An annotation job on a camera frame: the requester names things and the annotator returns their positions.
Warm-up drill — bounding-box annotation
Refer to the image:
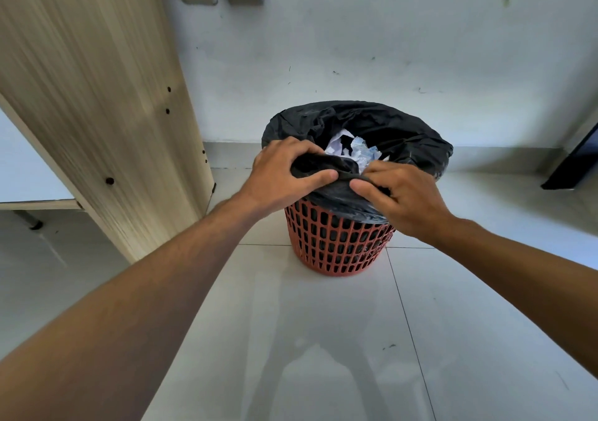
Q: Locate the person's left hand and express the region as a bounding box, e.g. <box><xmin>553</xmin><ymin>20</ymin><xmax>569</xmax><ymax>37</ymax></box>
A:
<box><xmin>239</xmin><ymin>136</ymin><xmax>340</xmax><ymax>222</ymax></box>

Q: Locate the person's right hand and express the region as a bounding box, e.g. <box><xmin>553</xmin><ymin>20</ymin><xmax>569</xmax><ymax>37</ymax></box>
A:
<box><xmin>349</xmin><ymin>160</ymin><xmax>458</xmax><ymax>245</ymax></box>

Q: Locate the black plastic trash bag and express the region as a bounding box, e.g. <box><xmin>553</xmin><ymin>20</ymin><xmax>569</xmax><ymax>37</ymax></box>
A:
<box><xmin>261</xmin><ymin>100</ymin><xmax>454</xmax><ymax>225</ymax></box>

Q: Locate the red plastic mesh bin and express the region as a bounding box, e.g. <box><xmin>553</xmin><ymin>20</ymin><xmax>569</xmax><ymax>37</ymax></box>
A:
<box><xmin>283</xmin><ymin>196</ymin><xmax>397</xmax><ymax>278</ymax></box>

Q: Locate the person's left forearm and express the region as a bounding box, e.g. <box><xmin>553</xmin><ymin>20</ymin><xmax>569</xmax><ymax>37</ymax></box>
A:
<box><xmin>0</xmin><ymin>191</ymin><xmax>262</xmax><ymax>421</ymax></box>

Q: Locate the person's right forearm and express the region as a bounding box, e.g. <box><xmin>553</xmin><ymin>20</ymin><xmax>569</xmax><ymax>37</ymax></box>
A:
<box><xmin>432</xmin><ymin>217</ymin><xmax>598</xmax><ymax>379</ymax></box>

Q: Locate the pile of crumpled white paper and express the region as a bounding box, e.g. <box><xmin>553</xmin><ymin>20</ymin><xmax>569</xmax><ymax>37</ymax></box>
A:
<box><xmin>325</xmin><ymin>128</ymin><xmax>391</xmax><ymax>174</ymax></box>

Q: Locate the black flat panel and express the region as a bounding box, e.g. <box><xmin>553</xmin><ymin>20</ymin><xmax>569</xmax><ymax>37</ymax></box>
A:
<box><xmin>541</xmin><ymin>122</ymin><xmax>598</xmax><ymax>191</ymax></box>

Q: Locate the light wooden desk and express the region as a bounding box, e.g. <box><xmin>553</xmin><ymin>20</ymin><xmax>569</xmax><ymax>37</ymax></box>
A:
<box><xmin>0</xmin><ymin>0</ymin><xmax>217</xmax><ymax>263</ymax></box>

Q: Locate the grey metal furniture leg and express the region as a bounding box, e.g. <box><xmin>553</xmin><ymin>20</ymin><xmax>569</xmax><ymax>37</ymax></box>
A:
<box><xmin>11</xmin><ymin>209</ymin><xmax>44</xmax><ymax>231</ymax></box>

